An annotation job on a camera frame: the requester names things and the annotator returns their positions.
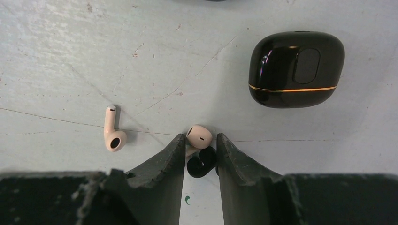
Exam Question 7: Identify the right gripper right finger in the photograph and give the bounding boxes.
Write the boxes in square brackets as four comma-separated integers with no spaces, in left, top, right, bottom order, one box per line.
[216,133,398,225]

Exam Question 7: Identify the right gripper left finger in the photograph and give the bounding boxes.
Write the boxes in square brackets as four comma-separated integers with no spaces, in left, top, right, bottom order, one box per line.
[0,134,185,225]

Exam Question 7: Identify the pink earbud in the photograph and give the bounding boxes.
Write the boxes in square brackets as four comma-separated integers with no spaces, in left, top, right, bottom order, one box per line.
[185,125,213,158]
[103,105,127,152]

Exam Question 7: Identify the black gold-striped charging case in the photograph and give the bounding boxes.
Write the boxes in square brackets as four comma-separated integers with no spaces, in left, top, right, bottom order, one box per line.
[248,31,345,108]

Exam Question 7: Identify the black ear-hook earbud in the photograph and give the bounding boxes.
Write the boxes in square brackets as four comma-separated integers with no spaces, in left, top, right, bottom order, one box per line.
[186,146,217,178]

